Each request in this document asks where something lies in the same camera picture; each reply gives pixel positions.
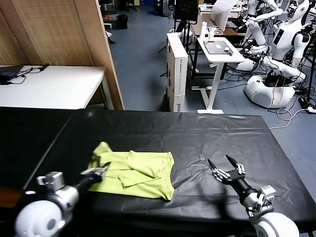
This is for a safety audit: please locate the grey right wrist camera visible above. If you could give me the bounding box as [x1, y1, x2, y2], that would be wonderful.
[258, 185, 277, 206]

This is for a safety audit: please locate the black waste bin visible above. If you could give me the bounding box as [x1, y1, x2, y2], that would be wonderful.
[116, 13, 128, 30]

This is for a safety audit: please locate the white humanoid robot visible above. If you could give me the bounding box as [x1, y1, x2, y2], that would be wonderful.
[243, 0, 311, 109]
[245, 0, 283, 46]

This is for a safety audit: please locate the white floor cable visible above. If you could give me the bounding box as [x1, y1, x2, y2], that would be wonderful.
[268, 106, 309, 130]

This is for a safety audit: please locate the black cable bundle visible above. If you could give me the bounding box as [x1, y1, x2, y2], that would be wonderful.
[7, 63, 50, 85]

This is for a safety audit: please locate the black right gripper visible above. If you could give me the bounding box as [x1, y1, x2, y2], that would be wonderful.
[207, 155, 258, 198]

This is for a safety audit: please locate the tall white cardboard box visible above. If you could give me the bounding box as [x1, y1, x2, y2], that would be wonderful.
[165, 32, 189, 113]

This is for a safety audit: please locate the black side table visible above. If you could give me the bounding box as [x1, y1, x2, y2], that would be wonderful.
[0, 106, 76, 191]

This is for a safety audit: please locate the wooden partition screen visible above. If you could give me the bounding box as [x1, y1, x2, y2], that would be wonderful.
[0, 0, 125, 111]

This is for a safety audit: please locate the grey closed laptop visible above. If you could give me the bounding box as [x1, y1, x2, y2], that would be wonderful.
[202, 40, 234, 55]

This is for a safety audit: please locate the white rectangular table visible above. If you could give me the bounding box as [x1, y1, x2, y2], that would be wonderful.
[0, 64, 114, 110]

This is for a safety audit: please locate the black monitor on stand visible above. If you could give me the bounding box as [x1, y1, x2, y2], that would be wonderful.
[174, 0, 199, 25]

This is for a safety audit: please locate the yellow-green t-shirt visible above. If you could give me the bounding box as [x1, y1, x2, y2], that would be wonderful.
[87, 141, 175, 202]

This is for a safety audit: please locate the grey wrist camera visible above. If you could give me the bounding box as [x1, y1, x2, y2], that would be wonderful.
[258, 185, 277, 206]
[37, 172, 65, 190]

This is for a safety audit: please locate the small white robot base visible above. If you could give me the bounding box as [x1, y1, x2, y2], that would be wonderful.
[234, 58, 258, 72]

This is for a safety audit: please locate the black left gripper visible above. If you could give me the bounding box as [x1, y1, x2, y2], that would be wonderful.
[76, 162, 111, 193]

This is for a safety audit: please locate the white bottle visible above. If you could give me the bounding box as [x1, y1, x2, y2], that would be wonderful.
[198, 21, 207, 40]

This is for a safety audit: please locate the black flat device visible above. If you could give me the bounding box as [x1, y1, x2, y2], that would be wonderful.
[0, 71, 19, 86]

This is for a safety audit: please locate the white cup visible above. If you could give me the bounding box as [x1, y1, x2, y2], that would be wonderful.
[207, 26, 223, 40]

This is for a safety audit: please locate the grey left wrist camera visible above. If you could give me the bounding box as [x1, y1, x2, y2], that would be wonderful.
[37, 172, 65, 190]

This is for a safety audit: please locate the white height-adjustable side desk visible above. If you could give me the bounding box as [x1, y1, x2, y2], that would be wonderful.
[191, 36, 246, 114]

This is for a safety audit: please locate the brown wooden desk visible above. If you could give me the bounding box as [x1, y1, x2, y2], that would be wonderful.
[190, 12, 247, 38]

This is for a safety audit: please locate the white tilted board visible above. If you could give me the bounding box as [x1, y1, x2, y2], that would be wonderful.
[209, 0, 239, 32]

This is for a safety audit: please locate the black plastic table cover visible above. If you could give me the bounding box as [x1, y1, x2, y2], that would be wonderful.
[22, 108, 316, 233]

